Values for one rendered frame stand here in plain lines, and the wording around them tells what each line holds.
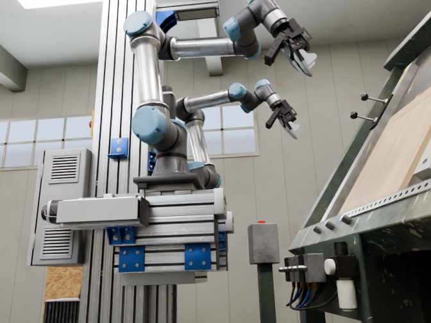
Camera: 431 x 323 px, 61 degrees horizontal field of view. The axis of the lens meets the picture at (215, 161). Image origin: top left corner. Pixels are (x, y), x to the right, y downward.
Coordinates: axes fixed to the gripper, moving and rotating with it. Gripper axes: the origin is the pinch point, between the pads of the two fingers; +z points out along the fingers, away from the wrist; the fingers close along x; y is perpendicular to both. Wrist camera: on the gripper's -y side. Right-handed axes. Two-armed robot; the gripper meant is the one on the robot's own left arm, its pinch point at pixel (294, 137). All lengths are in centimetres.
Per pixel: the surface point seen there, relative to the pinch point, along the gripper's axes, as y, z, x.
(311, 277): -35, 56, -50
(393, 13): 268, -144, 250
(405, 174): 4, 44, -65
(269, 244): -38, 39, -4
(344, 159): 17.6, 20.4, 10.6
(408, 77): 61, 5, -7
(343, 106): 162, -85, 302
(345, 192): 0.3, 36.7, -15.7
